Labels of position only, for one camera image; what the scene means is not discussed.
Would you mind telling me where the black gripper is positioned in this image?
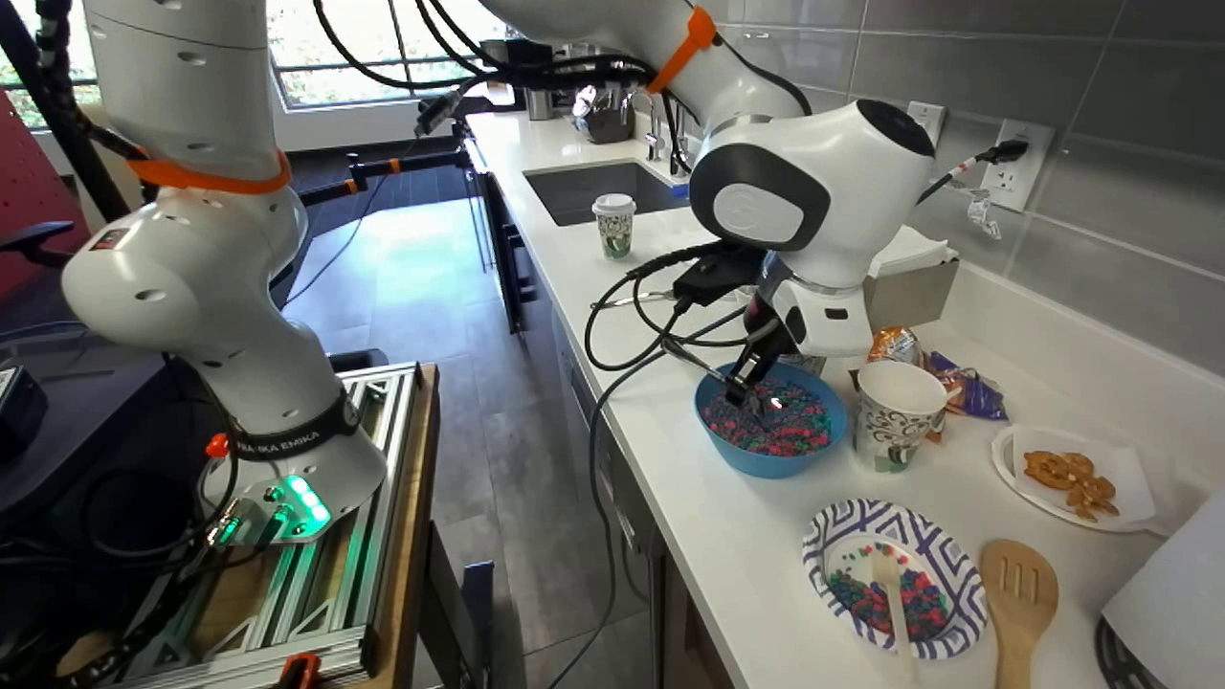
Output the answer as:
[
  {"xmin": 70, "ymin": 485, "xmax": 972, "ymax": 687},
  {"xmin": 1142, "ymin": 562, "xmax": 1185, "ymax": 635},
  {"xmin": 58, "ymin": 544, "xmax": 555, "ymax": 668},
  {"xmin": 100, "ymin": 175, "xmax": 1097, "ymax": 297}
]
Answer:
[{"xmin": 723, "ymin": 279, "xmax": 811, "ymax": 409}]

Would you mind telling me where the blue floral bowl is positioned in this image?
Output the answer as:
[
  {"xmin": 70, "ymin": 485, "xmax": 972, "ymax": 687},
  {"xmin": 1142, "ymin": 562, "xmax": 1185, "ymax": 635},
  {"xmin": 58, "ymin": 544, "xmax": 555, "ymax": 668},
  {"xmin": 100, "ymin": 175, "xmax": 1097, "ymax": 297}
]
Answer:
[{"xmin": 704, "ymin": 381, "xmax": 839, "ymax": 461}]

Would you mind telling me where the blue white patterned paper bowl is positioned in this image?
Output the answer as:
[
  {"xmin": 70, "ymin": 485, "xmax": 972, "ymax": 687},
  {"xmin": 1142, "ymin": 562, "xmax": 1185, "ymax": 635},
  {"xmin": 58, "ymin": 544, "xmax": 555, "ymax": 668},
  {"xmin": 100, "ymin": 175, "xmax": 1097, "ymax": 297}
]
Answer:
[{"xmin": 798, "ymin": 496, "xmax": 991, "ymax": 662}]

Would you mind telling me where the orange snack bag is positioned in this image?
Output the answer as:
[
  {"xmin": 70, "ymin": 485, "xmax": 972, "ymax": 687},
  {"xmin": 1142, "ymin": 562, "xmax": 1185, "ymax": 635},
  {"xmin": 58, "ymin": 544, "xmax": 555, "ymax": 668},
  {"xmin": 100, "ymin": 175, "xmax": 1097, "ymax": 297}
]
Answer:
[{"xmin": 870, "ymin": 323, "xmax": 927, "ymax": 371}]

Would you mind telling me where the floral paper cup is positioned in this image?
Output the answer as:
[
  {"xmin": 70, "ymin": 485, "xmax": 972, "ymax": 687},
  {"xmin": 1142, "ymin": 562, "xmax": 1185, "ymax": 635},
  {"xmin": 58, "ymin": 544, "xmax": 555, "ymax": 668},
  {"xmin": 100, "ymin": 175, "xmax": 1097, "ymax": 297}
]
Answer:
[{"xmin": 851, "ymin": 362, "xmax": 952, "ymax": 477}]

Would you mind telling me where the metal tissue box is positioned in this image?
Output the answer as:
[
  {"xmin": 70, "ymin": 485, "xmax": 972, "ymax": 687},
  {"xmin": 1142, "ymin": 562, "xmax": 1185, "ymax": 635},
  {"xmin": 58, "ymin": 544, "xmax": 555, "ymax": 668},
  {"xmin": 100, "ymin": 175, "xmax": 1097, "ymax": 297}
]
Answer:
[{"xmin": 862, "ymin": 225, "xmax": 963, "ymax": 339}]

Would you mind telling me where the white green coffee cup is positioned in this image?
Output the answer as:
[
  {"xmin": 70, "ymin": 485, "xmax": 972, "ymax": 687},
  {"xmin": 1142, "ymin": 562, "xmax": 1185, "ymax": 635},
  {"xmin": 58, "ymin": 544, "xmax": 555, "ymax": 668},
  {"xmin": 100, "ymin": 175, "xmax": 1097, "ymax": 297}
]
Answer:
[{"xmin": 588, "ymin": 191, "xmax": 638, "ymax": 265}]

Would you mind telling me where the purple snack bag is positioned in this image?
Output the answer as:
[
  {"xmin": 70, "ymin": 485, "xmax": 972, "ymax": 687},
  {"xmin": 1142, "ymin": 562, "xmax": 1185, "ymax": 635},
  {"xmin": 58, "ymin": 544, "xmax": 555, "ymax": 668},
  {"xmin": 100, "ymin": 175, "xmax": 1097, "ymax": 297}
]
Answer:
[{"xmin": 918, "ymin": 348, "xmax": 1012, "ymax": 424}]

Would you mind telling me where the metal faucet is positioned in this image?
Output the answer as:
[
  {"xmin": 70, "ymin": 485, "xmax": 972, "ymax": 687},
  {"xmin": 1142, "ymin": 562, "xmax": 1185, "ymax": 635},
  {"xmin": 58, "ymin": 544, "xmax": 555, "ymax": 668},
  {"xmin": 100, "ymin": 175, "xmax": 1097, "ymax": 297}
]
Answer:
[{"xmin": 642, "ymin": 91, "xmax": 701, "ymax": 182}]

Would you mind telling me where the kitchen sink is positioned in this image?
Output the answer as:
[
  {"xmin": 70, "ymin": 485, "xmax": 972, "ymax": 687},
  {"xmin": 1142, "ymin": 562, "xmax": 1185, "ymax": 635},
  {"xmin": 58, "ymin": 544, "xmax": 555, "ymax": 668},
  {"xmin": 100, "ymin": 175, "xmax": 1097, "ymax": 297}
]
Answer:
[{"xmin": 524, "ymin": 160, "xmax": 693, "ymax": 229}]

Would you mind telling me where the white plastic spoon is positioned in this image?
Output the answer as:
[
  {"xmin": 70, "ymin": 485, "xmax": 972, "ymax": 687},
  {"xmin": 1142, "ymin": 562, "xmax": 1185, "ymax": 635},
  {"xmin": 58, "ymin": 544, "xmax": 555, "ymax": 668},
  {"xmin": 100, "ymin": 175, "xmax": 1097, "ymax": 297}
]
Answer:
[{"xmin": 864, "ymin": 544, "xmax": 918, "ymax": 662}]

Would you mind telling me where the dark base cabinet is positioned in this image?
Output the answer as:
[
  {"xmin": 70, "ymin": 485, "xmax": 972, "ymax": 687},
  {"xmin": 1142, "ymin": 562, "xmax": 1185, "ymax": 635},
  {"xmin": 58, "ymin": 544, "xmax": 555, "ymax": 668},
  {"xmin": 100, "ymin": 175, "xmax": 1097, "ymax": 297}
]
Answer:
[{"xmin": 459, "ymin": 118, "xmax": 539, "ymax": 339}]

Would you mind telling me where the colourful candy pile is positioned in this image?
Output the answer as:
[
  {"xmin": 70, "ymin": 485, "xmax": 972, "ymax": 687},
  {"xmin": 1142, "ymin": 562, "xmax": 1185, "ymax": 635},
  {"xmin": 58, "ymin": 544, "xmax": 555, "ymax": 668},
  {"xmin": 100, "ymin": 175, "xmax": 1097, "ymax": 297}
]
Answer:
[{"xmin": 823, "ymin": 558, "xmax": 952, "ymax": 644}]

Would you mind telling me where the dark utensil holder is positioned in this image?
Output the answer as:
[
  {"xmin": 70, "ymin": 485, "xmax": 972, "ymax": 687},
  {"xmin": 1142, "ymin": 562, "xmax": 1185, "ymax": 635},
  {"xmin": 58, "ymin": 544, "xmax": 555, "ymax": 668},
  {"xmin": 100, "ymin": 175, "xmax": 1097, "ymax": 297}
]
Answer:
[{"xmin": 571, "ymin": 77, "xmax": 638, "ymax": 147}]

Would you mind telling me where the pretzel pile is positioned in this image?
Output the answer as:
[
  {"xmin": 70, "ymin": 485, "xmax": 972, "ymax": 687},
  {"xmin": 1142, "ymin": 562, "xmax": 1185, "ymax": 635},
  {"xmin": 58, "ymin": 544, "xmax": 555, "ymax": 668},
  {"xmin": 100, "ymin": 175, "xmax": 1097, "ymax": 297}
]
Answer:
[{"xmin": 1019, "ymin": 450, "xmax": 1125, "ymax": 526}]

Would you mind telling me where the wooden slotted spatula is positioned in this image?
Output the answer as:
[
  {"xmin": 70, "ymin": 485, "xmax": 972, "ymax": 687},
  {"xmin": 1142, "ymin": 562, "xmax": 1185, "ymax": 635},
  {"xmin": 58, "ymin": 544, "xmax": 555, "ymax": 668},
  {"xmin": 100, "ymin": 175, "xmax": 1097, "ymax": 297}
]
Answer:
[{"xmin": 975, "ymin": 537, "xmax": 1065, "ymax": 689}]

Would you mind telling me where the black low bench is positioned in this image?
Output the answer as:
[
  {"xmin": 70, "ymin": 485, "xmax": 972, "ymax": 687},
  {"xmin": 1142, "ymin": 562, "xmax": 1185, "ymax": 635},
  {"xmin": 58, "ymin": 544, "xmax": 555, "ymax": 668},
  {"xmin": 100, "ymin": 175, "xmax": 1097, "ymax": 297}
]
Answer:
[{"xmin": 273, "ymin": 132, "xmax": 483, "ymax": 207}]

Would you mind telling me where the large white appliance black base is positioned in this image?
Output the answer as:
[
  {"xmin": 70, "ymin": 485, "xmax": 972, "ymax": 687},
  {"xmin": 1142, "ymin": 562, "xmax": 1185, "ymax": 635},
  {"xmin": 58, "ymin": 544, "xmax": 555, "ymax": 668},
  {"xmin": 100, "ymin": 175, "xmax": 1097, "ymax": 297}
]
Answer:
[{"xmin": 1092, "ymin": 489, "xmax": 1225, "ymax": 689}]

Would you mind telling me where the window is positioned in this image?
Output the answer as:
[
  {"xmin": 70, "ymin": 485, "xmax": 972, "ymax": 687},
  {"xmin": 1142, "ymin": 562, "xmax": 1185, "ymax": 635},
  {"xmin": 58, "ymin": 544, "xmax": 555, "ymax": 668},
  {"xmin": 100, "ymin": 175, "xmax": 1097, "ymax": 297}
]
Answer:
[{"xmin": 260, "ymin": 0, "xmax": 522, "ymax": 109}]

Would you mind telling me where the black box device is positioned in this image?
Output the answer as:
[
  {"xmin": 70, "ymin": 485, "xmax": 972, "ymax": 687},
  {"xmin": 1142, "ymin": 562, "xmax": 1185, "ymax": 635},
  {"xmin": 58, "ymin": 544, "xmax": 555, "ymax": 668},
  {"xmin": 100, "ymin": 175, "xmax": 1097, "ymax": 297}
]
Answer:
[{"xmin": 0, "ymin": 364, "xmax": 55, "ymax": 464}]

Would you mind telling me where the red chair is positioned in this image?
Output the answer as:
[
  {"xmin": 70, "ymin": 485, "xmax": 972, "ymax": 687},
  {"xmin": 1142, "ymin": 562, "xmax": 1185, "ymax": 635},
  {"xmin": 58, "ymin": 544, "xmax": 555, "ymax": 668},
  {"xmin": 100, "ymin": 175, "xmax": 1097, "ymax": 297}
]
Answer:
[{"xmin": 0, "ymin": 112, "xmax": 93, "ymax": 311}]

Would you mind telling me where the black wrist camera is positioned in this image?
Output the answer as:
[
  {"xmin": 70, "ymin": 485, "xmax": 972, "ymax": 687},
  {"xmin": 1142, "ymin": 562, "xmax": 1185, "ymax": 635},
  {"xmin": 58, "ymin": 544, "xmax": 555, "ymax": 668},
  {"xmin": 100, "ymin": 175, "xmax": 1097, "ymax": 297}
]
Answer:
[{"xmin": 668, "ymin": 242, "xmax": 768, "ymax": 316}]

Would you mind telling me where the long wrist camera cable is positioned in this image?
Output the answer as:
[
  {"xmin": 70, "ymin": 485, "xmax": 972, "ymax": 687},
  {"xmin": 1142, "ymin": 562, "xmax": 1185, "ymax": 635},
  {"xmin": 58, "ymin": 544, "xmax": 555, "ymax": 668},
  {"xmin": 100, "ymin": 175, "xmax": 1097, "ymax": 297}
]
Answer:
[{"xmin": 545, "ymin": 242, "xmax": 768, "ymax": 689}]

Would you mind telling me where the white switch plate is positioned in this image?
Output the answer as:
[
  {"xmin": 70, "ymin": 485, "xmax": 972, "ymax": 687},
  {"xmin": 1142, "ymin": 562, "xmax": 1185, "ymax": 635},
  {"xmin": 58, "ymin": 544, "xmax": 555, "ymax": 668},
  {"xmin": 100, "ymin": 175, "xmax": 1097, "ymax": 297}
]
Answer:
[{"xmin": 902, "ymin": 96, "xmax": 949, "ymax": 149}]

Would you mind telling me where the white wall outlet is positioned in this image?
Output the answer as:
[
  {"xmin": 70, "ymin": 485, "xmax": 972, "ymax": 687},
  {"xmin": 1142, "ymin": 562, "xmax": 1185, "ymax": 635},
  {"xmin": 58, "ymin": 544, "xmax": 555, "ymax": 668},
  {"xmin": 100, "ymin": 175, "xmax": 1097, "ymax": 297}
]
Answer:
[{"xmin": 975, "ymin": 114, "xmax": 1055, "ymax": 214}]

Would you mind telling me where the black plug with cord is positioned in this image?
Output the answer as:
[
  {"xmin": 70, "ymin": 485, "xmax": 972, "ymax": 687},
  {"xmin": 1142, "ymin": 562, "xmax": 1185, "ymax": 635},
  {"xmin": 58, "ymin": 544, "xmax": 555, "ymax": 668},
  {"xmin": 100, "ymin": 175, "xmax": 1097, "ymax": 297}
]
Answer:
[{"xmin": 915, "ymin": 136, "xmax": 1035, "ymax": 207}]

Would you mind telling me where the orange strap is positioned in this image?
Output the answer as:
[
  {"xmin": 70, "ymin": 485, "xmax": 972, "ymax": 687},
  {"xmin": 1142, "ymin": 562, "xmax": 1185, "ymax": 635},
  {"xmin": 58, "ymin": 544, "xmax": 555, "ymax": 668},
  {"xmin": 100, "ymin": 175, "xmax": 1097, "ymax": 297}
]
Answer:
[
  {"xmin": 125, "ymin": 149, "xmax": 297, "ymax": 200},
  {"xmin": 647, "ymin": 6, "xmax": 723, "ymax": 96}
]

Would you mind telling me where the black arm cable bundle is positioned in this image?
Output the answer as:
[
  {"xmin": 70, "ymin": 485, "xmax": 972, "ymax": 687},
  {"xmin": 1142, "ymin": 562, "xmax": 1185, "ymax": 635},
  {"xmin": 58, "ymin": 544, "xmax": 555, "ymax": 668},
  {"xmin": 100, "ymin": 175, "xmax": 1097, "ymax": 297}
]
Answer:
[{"xmin": 311, "ymin": 0, "xmax": 667, "ymax": 100}]

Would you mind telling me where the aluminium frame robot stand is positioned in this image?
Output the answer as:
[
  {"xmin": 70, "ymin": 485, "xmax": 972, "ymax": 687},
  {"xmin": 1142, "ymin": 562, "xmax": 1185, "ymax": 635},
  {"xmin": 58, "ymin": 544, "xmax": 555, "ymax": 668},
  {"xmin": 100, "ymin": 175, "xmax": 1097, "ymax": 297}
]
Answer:
[{"xmin": 48, "ymin": 362, "xmax": 444, "ymax": 689}]

